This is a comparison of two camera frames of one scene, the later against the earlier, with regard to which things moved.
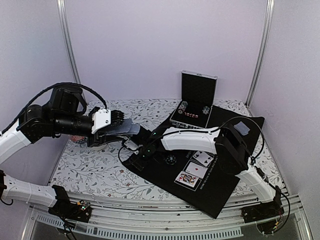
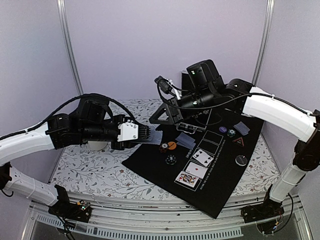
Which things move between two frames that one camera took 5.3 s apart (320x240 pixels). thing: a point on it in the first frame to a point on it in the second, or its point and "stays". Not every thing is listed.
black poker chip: [171, 159] stays
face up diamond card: [197, 170] stays
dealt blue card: [242, 128] stays
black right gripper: [140, 164] to [153, 119]
